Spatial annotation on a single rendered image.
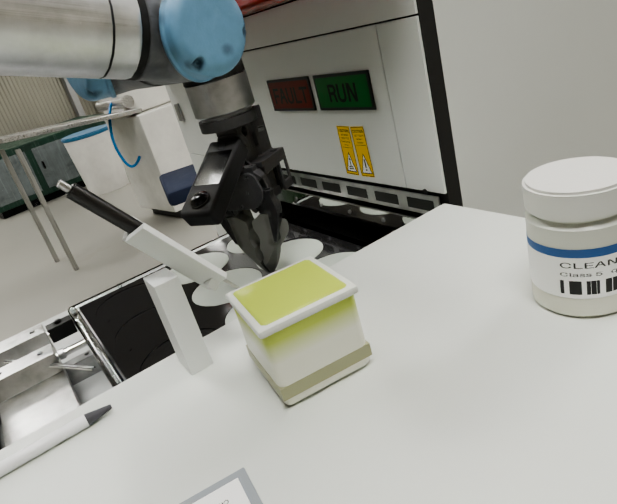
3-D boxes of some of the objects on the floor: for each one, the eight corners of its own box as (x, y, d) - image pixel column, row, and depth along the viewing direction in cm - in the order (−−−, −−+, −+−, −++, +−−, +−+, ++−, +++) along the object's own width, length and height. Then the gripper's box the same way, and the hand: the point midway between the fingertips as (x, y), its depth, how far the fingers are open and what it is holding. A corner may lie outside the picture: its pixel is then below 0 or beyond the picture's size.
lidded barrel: (122, 178, 640) (99, 124, 614) (141, 180, 598) (118, 122, 572) (79, 195, 611) (53, 140, 585) (96, 199, 570) (69, 139, 543)
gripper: (276, 98, 67) (318, 248, 75) (218, 110, 71) (264, 250, 79) (242, 116, 60) (293, 279, 68) (180, 128, 64) (235, 280, 73)
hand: (265, 266), depth 71 cm, fingers closed
